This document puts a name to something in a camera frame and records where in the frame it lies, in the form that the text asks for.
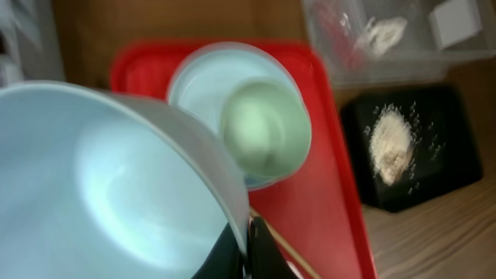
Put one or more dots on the light blue small bowl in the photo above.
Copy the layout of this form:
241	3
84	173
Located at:
97	185

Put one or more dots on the green bowl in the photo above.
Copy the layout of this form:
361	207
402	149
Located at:
266	128

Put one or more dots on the black plastic tray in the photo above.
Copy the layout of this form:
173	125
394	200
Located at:
444	155

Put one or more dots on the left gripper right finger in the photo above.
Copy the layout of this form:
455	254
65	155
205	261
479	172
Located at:
265	259

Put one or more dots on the grey plastic dishwasher rack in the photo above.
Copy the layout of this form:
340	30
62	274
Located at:
30	48

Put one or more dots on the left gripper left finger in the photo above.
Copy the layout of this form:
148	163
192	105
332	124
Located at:
224	260

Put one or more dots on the red plastic serving tray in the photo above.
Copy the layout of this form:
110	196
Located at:
317	210

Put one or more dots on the rice food scraps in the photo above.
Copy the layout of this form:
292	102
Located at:
394	142

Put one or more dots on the light blue dinner plate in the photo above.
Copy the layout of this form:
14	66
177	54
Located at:
207	77

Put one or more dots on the white tissue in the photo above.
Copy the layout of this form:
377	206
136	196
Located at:
379	37

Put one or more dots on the red snack wrapper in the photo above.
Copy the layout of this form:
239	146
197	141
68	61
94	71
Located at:
336	25

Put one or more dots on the clear plastic waste bin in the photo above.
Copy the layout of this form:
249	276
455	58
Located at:
439	34

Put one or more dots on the wooden chopstick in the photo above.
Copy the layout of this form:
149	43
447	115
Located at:
297	263

